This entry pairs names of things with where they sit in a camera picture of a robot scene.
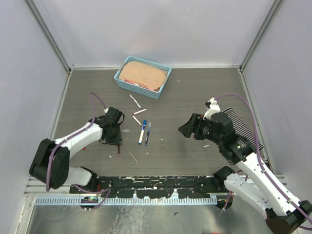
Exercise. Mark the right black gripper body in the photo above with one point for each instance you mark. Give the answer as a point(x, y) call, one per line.
point(208, 133)

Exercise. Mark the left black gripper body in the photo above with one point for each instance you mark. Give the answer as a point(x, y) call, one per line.
point(116, 128)

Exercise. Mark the white marker blue print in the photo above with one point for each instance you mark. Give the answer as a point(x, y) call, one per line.
point(142, 132)

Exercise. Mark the blue gel pen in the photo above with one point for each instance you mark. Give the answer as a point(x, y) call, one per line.
point(147, 137)

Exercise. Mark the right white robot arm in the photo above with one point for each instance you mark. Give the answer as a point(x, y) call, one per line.
point(283, 212)

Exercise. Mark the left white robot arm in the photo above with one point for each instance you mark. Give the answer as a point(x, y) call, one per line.
point(51, 163)

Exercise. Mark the white pen with clear cap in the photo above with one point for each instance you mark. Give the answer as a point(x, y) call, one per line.
point(134, 117)

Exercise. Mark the white pen red tip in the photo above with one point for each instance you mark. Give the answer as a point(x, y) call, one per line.
point(140, 111)

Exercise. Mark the white pen upper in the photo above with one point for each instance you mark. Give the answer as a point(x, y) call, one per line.
point(135, 101)

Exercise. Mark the black white striped cloth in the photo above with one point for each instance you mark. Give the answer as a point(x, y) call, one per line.
point(243, 126)

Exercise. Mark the blue plastic basket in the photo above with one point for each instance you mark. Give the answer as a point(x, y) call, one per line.
point(135, 87)

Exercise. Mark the peach folded towel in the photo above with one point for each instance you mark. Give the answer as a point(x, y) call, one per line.
point(142, 74)

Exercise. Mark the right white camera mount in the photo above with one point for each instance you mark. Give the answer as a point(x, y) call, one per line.
point(212, 108)

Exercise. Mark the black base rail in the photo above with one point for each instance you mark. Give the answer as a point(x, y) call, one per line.
point(199, 186)

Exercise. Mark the blue slotted cable duct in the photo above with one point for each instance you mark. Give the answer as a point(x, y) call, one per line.
point(93, 200)

